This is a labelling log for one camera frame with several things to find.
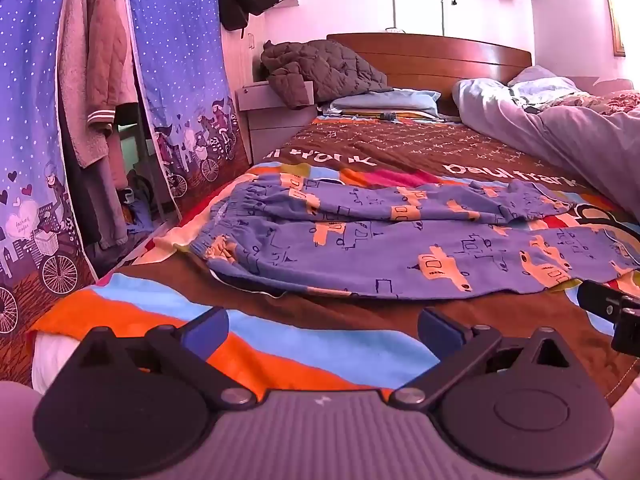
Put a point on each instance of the framed wall picture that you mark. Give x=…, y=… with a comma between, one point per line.
x=616, y=20

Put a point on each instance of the small grey object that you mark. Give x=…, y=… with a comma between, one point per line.
x=389, y=116

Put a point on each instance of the pink fleece coat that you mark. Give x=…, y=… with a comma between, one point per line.
x=75, y=85

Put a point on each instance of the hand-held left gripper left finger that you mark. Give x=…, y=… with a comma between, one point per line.
x=206, y=329

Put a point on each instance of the blue dotted printed curtain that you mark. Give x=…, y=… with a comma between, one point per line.
x=175, y=60
x=30, y=110

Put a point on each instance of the lavender duvet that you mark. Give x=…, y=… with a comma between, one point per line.
x=575, y=135

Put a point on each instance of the pile of clothes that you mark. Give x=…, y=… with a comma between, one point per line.
x=136, y=197

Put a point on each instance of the colourful printed bed sheet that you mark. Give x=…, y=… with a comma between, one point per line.
x=350, y=322

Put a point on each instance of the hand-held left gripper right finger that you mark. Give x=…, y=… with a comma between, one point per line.
x=440, y=331

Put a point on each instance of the wooden headboard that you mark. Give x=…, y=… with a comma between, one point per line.
x=425, y=65

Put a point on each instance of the purple car-print pants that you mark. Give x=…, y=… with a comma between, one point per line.
x=380, y=255

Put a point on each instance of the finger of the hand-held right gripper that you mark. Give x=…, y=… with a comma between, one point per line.
x=597, y=300

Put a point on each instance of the grey nightstand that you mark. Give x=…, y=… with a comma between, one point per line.
x=275, y=130

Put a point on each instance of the light blue pillow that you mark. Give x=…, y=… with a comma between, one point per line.
x=395, y=102

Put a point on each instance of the pink floral blanket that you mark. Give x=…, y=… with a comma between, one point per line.
x=617, y=102

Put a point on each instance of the white printed pillow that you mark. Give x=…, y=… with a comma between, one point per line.
x=542, y=87

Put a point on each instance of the brown quilted jacket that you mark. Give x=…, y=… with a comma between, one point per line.
x=320, y=70

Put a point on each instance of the pink quilted jacket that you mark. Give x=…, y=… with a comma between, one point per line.
x=107, y=45

